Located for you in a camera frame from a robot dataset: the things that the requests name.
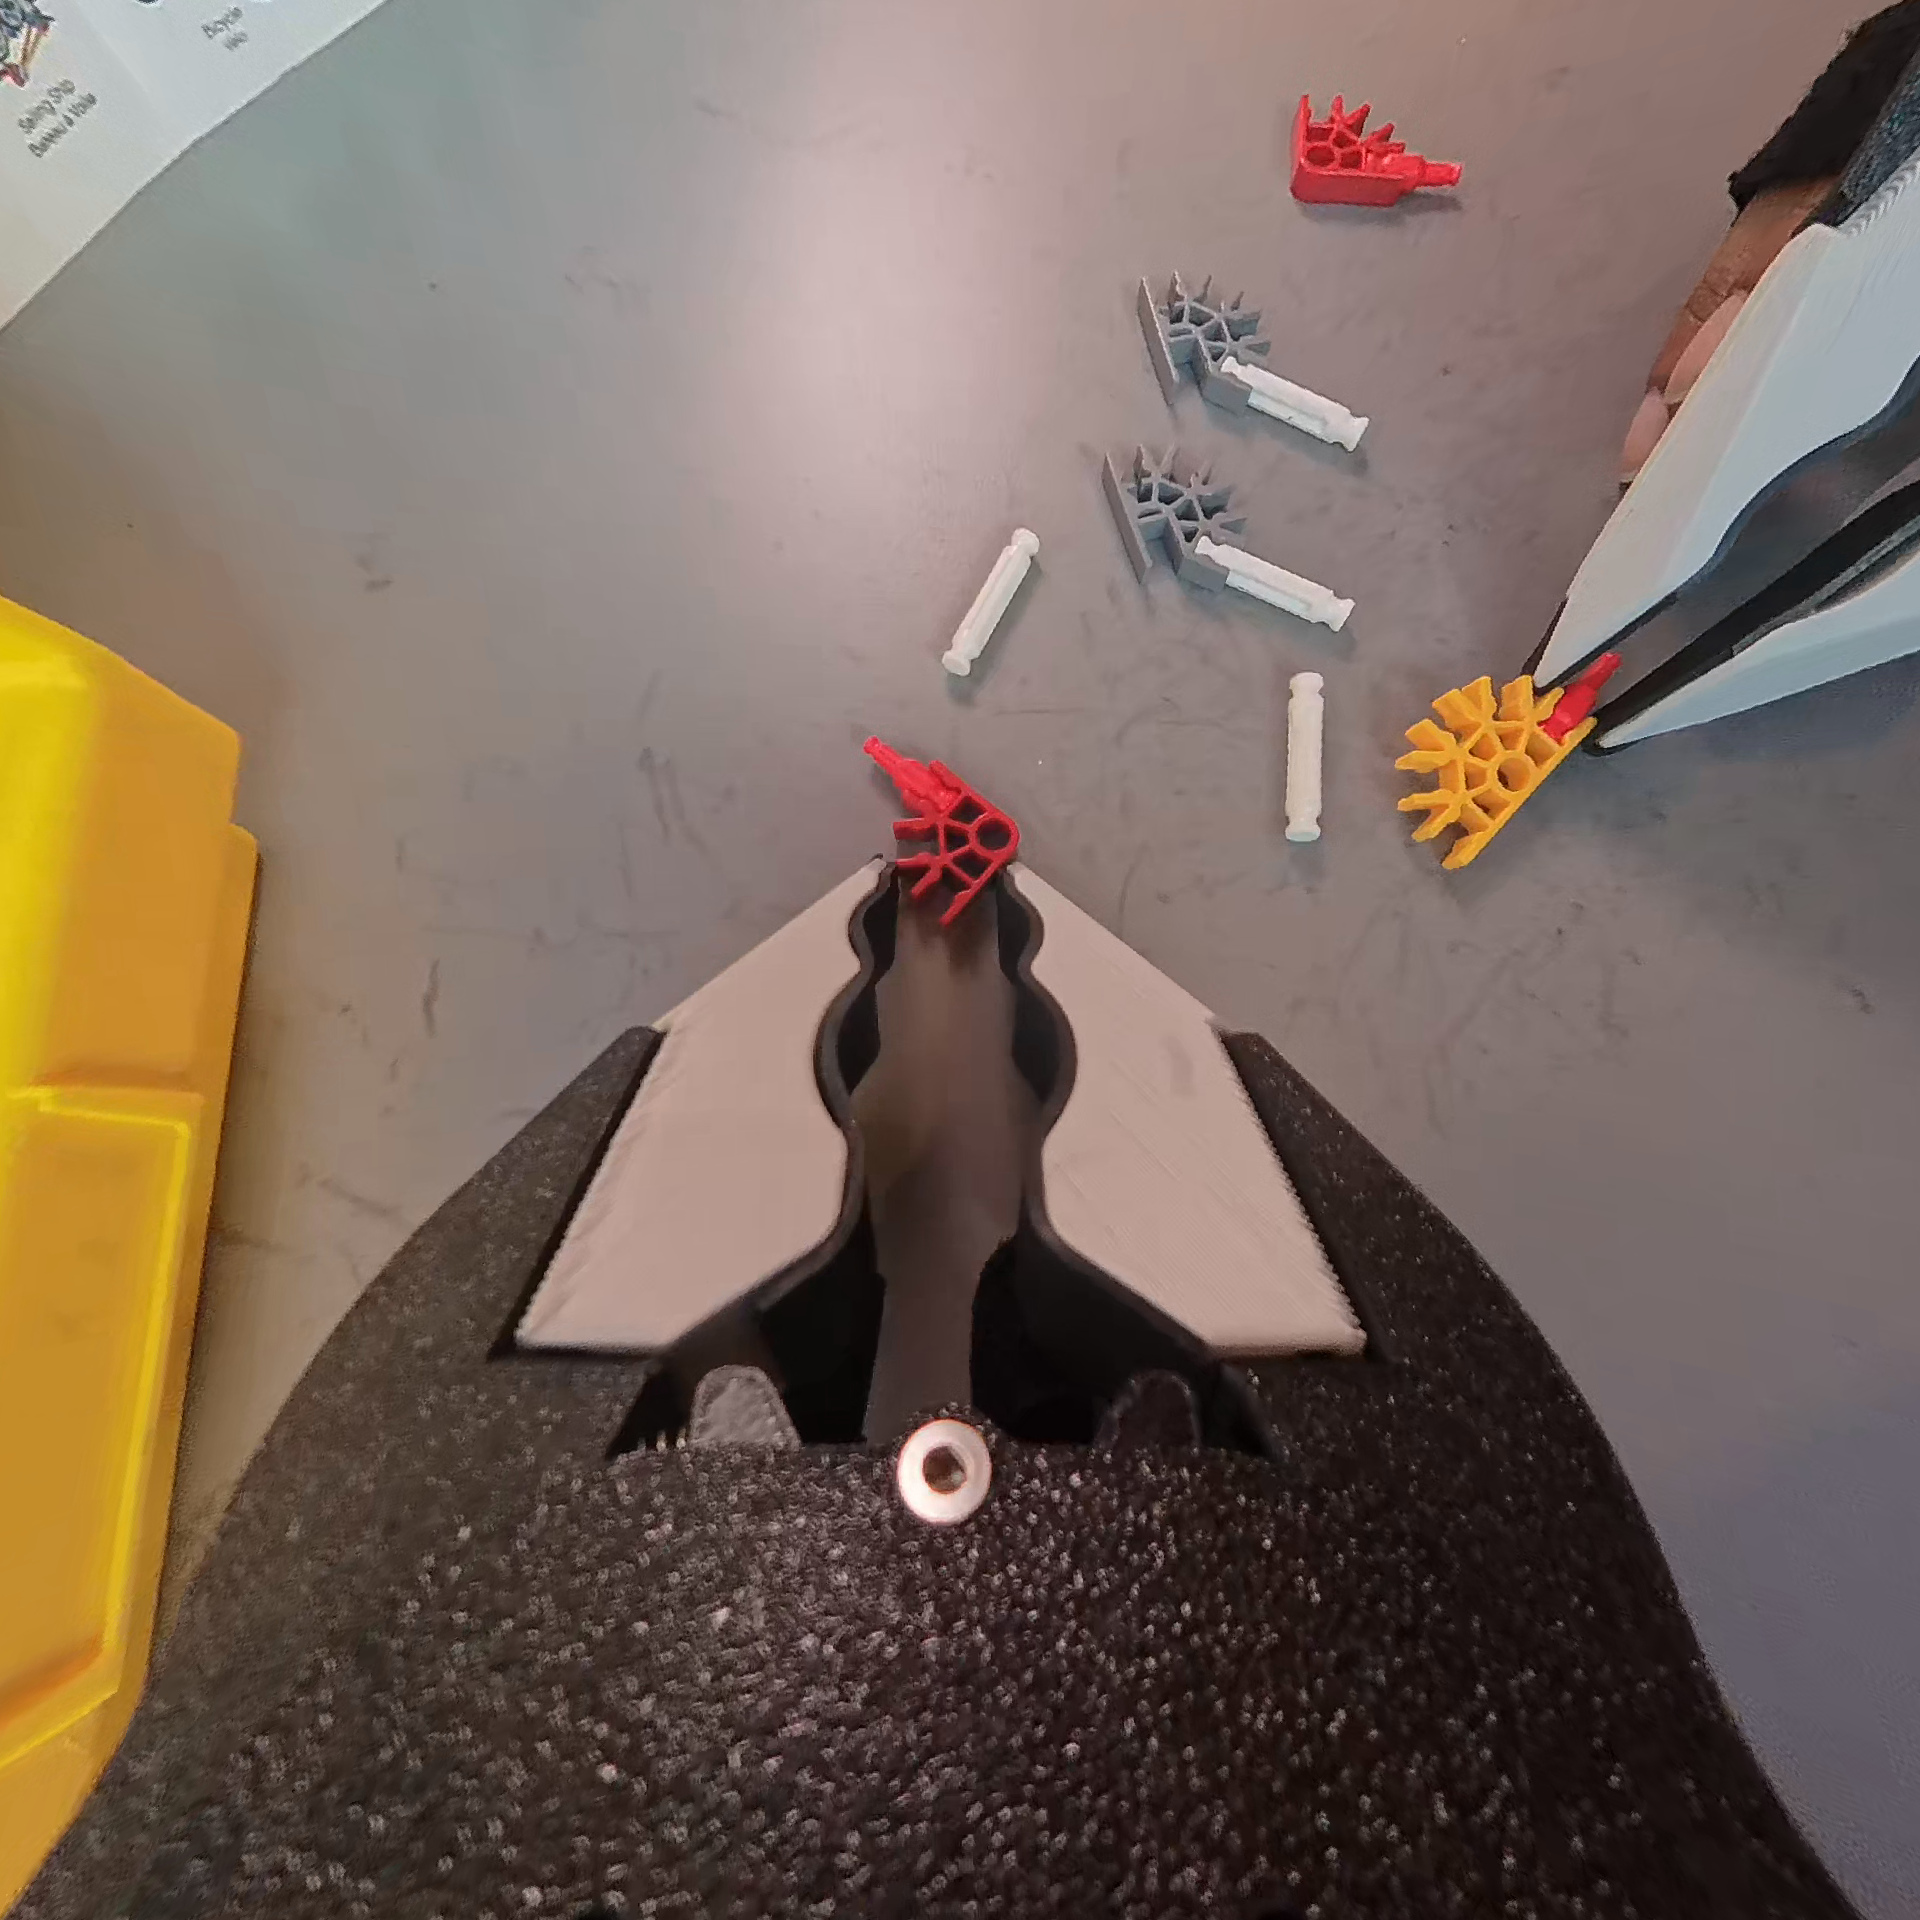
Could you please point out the yellow connector piece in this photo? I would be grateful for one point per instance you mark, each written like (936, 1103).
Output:
(1510, 809)

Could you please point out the short red rod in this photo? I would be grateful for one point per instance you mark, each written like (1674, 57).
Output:
(1577, 704)
(907, 770)

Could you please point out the folded building instruction booklet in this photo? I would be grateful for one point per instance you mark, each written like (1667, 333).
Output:
(120, 121)

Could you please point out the yellow plastic bin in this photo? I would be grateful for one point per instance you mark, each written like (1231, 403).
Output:
(104, 975)

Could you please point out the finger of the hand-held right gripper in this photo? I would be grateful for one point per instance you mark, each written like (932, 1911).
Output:
(1830, 631)
(1771, 422)

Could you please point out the red connector piece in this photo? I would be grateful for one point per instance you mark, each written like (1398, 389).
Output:
(1435, 173)
(1343, 187)
(990, 876)

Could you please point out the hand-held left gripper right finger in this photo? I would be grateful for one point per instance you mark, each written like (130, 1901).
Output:
(1186, 1201)

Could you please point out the person's right hand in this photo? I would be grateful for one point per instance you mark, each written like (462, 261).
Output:
(1747, 256)

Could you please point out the short white rod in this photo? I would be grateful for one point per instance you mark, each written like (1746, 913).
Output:
(990, 600)
(1305, 758)
(1277, 587)
(1292, 403)

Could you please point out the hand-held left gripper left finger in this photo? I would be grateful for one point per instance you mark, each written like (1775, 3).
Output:
(705, 1201)

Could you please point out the grey desk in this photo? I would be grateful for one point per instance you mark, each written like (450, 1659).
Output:
(600, 524)

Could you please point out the grey half-round connector piece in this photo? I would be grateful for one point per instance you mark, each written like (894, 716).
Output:
(1128, 519)

